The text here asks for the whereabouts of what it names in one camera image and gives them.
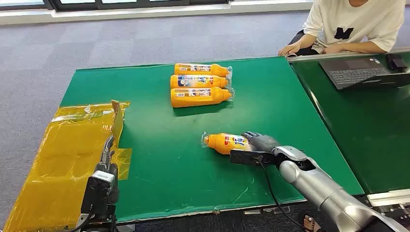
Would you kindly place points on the person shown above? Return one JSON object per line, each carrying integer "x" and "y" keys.
{"x": 352, "y": 22}

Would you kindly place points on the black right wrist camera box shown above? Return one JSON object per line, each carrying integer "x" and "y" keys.
{"x": 243, "y": 157}

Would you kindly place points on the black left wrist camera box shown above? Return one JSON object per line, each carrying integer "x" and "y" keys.
{"x": 96, "y": 192}

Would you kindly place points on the dark grey laptop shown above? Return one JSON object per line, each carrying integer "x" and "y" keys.
{"x": 355, "y": 73}

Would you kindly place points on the yellow film covered flat carton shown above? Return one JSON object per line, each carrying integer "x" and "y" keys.
{"x": 64, "y": 160}

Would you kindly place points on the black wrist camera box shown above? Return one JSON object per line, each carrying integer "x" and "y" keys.
{"x": 243, "y": 157}
{"x": 96, "y": 192}

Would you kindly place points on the green mat under laptop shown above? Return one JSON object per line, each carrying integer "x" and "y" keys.
{"x": 368, "y": 128}

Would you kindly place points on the person's foot in sandal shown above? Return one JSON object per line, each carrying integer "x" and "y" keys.
{"x": 310, "y": 224}

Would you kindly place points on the small black device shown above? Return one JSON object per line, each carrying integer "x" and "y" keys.
{"x": 396, "y": 62}

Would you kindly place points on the metal table edge bracket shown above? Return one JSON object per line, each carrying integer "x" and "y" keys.
{"x": 266, "y": 210}

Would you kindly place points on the silver table frame rail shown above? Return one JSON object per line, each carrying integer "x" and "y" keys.
{"x": 389, "y": 197}

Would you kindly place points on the large green table mat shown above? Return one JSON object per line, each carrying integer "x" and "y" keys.
{"x": 179, "y": 166}

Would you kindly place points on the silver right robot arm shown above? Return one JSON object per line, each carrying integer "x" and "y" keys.
{"x": 320, "y": 189}

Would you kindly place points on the orange bottle with clear cap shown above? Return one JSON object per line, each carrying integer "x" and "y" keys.
{"x": 195, "y": 97}
{"x": 221, "y": 143}
{"x": 195, "y": 81}
{"x": 198, "y": 69}

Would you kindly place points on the person's right hand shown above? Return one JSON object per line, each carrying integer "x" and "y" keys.
{"x": 289, "y": 49}

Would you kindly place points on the dark window frame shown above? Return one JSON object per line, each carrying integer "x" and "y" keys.
{"x": 128, "y": 4}

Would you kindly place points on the person's left hand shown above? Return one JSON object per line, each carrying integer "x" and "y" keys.
{"x": 333, "y": 49}

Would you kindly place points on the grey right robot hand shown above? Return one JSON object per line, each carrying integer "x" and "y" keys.
{"x": 264, "y": 142}

